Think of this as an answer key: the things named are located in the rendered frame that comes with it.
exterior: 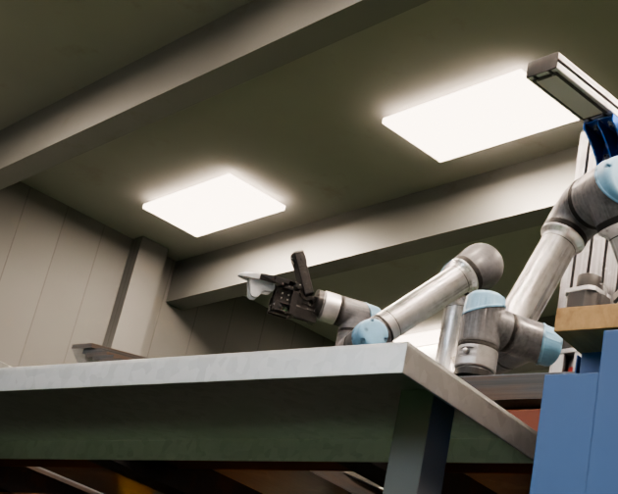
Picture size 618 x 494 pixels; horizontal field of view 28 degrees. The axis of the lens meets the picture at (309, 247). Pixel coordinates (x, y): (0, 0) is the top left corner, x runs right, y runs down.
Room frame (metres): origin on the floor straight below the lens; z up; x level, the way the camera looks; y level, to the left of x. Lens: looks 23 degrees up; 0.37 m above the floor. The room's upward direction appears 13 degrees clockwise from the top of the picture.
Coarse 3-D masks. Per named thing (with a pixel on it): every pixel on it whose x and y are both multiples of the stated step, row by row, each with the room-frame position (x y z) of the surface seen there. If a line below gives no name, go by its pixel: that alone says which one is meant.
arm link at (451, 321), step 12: (456, 300) 2.84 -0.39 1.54; (444, 312) 2.87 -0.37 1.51; (456, 312) 2.84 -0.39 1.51; (444, 324) 2.86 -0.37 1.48; (456, 324) 2.84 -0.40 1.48; (444, 336) 2.85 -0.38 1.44; (456, 336) 2.84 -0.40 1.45; (444, 348) 2.85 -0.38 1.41; (456, 348) 2.84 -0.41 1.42; (444, 360) 2.85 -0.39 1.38
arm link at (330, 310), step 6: (330, 294) 2.78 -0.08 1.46; (336, 294) 2.79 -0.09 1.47; (324, 300) 2.77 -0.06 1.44; (330, 300) 2.77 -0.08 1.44; (336, 300) 2.77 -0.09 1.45; (324, 306) 2.77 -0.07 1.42; (330, 306) 2.77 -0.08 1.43; (336, 306) 2.77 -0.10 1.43; (324, 312) 2.78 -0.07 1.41; (330, 312) 2.78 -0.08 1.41; (336, 312) 2.78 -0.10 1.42; (318, 318) 2.80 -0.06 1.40; (324, 318) 2.79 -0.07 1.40; (330, 318) 2.79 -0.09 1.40
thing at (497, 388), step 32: (480, 384) 1.36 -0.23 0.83; (512, 384) 1.34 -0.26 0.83; (64, 480) 2.56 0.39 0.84; (96, 480) 2.35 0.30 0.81; (128, 480) 2.28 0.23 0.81; (256, 480) 2.04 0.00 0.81; (288, 480) 1.99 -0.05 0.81; (320, 480) 1.94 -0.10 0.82; (352, 480) 2.00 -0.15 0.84; (480, 480) 1.72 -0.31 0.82; (512, 480) 1.68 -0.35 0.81
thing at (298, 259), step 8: (296, 256) 2.75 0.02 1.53; (304, 256) 2.76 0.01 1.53; (296, 264) 2.76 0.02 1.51; (304, 264) 2.76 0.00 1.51; (296, 272) 2.78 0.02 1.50; (304, 272) 2.76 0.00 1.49; (296, 280) 2.80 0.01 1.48; (304, 280) 2.77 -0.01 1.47; (304, 288) 2.77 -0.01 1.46; (312, 288) 2.77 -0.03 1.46
